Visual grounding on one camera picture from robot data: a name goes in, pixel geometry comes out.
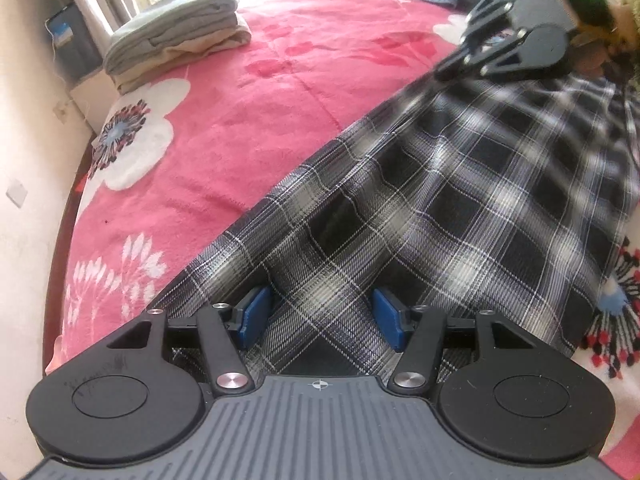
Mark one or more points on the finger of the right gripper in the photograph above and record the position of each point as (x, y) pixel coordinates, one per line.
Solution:
(527, 54)
(488, 18)

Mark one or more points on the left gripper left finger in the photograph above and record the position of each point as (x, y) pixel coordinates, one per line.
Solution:
(145, 387)

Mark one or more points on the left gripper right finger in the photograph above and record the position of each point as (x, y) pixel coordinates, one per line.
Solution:
(497, 388)

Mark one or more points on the black white plaid shirt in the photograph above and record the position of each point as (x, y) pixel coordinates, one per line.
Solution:
(462, 196)

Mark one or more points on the pink floral blanket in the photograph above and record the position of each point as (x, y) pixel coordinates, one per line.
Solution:
(182, 158)

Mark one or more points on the white cabinet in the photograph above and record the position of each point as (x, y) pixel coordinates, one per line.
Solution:
(94, 96)

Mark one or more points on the beige folded cloth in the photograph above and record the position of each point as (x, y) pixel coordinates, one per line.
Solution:
(187, 52)

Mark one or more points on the grey folded cloth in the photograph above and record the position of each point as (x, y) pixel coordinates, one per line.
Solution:
(165, 24)

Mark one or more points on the blue black water dispenser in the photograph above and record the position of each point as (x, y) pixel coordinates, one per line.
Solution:
(76, 54)

